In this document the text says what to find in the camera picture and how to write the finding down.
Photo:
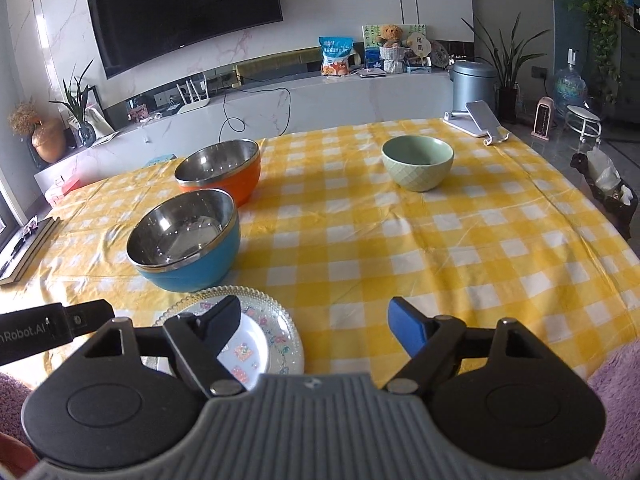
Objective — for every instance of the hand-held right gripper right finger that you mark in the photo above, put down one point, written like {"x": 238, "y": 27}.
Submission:
{"x": 407, "y": 325}

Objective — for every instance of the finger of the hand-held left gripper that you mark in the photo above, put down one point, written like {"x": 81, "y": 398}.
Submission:
{"x": 87, "y": 317}

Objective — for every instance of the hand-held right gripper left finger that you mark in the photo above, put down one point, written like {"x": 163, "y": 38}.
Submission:
{"x": 222, "y": 320}

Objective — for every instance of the small white plate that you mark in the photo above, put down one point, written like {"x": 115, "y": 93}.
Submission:
{"x": 242, "y": 360}

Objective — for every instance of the blue steel bowl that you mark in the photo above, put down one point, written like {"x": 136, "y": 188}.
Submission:
{"x": 200, "y": 270}

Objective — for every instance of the orange steel bowl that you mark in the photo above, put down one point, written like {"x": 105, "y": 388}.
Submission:
{"x": 240, "y": 185}

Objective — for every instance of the green ceramic bowl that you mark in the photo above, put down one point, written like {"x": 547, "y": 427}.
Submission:
{"x": 417, "y": 175}

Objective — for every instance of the yellow checked tablecloth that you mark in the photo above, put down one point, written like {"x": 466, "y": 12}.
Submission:
{"x": 400, "y": 260}

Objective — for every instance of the dark notebook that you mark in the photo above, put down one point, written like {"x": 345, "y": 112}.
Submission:
{"x": 30, "y": 255}

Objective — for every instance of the black pen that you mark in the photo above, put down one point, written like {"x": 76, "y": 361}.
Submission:
{"x": 15, "y": 250}

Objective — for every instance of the window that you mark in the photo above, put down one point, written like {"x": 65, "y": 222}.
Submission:
{"x": 5, "y": 220}

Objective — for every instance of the pink storage box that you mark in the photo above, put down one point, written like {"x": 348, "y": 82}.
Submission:
{"x": 62, "y": 190}

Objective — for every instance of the light blue stool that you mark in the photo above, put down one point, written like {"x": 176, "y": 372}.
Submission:
{"x": 160, "y": 161}

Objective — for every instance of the brown round vase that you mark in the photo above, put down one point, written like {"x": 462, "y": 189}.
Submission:
{"x": 49, "y": 142}

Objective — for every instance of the green plant in blue vase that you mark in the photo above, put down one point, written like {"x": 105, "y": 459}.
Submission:
{"x": 85, "y": 132}

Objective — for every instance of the white paper bag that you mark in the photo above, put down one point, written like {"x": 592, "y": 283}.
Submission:
{"x": 100, "y": 120}

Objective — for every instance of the dried flower bunch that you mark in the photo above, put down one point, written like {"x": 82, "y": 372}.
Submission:
{"x": 22, "y": 117}

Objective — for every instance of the white phone stand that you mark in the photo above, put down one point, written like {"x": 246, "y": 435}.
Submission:
{"x": 455, "y": 120}

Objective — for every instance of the white router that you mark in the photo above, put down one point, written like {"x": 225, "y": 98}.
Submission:
{"x": 192, "y": 105}

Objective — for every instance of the smartphone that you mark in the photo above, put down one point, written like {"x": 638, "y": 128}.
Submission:
{"x": 482, "y": 117}

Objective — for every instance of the marble television console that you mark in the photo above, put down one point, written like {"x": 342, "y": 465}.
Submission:
{"x": 350, "y": 105}

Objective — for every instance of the black bin with bag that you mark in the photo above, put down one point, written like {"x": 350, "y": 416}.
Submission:
{"x": 607, "y": 205}

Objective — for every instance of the grey-blue trash can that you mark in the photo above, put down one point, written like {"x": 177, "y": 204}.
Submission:
{"x": 472, "y": 90}

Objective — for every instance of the potted snake plant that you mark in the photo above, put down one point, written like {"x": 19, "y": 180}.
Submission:
{"x": 507, "y": 102}

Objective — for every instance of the pink space heater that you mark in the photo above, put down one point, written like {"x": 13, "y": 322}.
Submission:
{"x": 543, "y": 120}

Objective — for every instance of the decorative silver plate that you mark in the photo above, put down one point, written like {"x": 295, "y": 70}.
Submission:
{"x": 440, "y": 54}

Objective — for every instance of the white round stool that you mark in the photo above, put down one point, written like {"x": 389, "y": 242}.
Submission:
{"x": 584, "y": 112}

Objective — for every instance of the blue snack bag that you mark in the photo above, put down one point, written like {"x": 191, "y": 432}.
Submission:
{"x": 337, "y": 57}

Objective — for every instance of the round paper fan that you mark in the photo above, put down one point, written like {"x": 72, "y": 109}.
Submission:
{"x": 420, "y": 44}

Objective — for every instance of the teddy bear in basket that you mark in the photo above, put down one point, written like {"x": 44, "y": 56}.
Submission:
{"x": 370, "y": 40}

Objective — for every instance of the blue water jug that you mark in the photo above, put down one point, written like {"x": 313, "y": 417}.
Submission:
{"x": 571, "y": 87}

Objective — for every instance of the brown teddy bear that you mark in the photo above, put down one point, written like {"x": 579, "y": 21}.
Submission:
{"x": 390, "y": 34}

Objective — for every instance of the grey cabinet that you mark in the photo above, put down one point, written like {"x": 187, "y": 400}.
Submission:
{"x": 627, "y": 75}

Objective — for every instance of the pothos plant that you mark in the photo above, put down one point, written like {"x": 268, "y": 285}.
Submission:
{"x": 600, "y": 10}

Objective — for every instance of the small pink photo frame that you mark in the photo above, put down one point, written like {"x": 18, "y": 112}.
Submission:
{"x": 139, "y": 113}

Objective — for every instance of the wall socket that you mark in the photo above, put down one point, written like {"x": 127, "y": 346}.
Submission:
{"x": 539, "y": 72}

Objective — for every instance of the wall-mounted television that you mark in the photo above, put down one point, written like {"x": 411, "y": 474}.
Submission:
{"x": 185, "y": 10}

